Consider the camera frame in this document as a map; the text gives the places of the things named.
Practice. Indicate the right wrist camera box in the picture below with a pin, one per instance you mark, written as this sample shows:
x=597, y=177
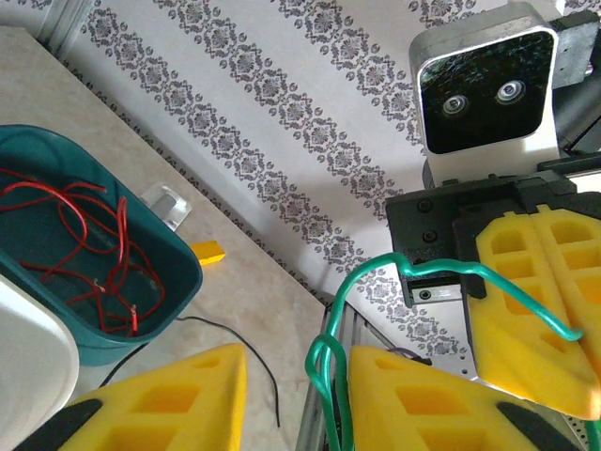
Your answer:
x=483, y=94

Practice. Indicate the yellow block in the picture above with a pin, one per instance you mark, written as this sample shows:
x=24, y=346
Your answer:
x=209, y=253

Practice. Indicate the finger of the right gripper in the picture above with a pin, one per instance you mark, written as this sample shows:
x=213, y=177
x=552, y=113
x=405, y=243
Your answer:
x=582, y=263
x=516, y=352

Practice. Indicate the clear plastic packet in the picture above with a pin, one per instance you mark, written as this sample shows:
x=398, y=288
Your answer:
x=164, y=206

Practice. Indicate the aluminium corner post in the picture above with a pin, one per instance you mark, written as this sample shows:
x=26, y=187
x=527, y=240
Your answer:
x=61, y=23

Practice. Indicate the teal plastic bin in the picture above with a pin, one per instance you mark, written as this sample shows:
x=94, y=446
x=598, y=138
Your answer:
x=178, y=272

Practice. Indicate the white plastic bin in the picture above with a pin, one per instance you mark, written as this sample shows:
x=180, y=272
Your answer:
x=28, y=352

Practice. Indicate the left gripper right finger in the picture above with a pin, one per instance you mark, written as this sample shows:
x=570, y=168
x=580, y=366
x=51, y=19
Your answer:
x=422, y=413

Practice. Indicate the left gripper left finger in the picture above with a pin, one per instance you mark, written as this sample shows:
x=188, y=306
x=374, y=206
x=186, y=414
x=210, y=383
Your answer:
x=164, y=404

